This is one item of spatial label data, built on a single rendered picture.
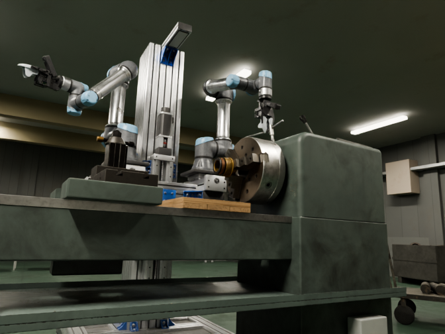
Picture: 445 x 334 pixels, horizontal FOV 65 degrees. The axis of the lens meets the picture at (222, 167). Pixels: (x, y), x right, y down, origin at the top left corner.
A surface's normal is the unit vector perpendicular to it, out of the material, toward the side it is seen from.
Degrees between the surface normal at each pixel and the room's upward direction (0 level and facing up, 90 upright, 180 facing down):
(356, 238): 90
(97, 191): 90
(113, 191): 90
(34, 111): 90
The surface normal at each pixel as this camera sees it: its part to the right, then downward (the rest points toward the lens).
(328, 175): 0.51, -0.15
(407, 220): -0.88, -0.12
